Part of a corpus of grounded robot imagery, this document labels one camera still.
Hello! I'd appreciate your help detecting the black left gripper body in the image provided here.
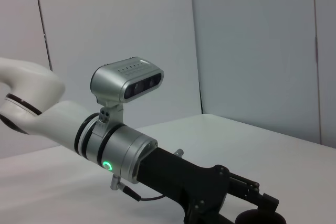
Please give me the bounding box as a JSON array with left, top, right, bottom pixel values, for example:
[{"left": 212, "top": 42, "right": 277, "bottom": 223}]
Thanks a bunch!
[{"left": 135, "top": 147, "right": 231, "bottom": 220}]

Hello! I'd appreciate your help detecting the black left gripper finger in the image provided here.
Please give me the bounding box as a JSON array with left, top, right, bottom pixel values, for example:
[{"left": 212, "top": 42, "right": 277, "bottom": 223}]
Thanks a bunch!
[
  {"left": 227, "top": 172, "right": 280, "bottom": 213},
  {"left": 183, "top": 207, "right": 237, "bottom": 224}
]

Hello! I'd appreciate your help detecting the left gripper cable with plug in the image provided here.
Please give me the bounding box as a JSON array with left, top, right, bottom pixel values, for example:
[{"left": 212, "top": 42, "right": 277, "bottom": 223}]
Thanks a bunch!
[{"left": 110, "top": 148, "right": 184, "bottom": 201}]

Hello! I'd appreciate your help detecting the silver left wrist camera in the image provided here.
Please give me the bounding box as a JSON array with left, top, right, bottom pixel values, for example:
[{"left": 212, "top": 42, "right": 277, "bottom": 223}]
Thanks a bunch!
[{"left": 90, "top": 56, "right": 165, "bottom": 137}]

